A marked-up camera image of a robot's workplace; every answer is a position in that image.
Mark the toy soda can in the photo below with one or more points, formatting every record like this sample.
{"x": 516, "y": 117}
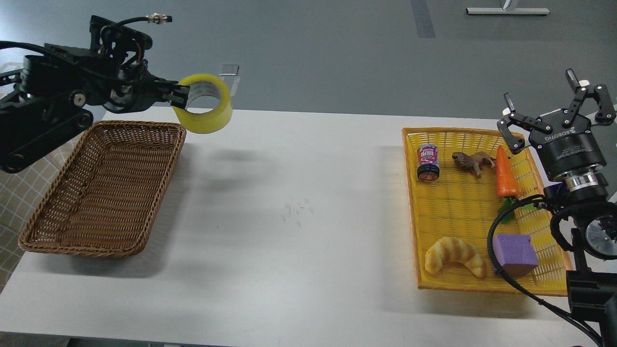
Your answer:
{"x": 428, "y": 169}

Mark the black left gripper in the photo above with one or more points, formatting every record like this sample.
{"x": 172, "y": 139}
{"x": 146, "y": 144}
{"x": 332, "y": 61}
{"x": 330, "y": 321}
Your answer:
{"x": 152, "y": 89}

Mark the beige checkered cloth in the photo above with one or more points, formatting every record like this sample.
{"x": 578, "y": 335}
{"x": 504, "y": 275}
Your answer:
{"x": 20, "y": 194}

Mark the white floor stand base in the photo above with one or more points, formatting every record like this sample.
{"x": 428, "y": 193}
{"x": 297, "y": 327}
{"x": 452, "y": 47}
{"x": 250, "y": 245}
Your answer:
{"x": 507, "y": 12}

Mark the brown wicker basket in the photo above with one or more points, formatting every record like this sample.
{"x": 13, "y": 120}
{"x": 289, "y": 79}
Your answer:
{"x": 105, "y": 199}

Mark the orange toy carrot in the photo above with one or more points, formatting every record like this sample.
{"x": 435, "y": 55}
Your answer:
{"x": 508, "y": 190}

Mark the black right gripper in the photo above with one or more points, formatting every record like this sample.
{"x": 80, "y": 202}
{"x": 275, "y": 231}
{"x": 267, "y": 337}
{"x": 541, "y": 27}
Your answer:
{"x": 569, "y": 144}

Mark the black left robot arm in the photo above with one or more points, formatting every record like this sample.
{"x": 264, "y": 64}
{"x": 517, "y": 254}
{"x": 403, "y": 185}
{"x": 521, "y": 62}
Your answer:
{"x": 47, "y": 106}

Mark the purple foam block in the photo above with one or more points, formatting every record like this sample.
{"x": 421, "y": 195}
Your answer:
{"x": 515, "y": 254}

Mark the brown toy animal figure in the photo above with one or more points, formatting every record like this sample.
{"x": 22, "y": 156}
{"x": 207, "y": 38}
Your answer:
{"x": 473, "y": 163}

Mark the yellow tape roll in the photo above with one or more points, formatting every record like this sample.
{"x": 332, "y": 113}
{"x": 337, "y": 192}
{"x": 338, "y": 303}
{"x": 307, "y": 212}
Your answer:
{"x": 205, "y": 85}

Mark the toy croissant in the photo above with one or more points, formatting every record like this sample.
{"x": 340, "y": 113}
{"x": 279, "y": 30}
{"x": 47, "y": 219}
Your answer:
{"x": 454, "y": 249}

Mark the yellow plastic basket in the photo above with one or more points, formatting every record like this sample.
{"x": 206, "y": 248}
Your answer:
{"x": 463, "y": 206}

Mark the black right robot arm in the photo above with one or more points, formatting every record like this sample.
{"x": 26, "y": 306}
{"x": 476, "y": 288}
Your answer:
{"x": 583, "y": 221}

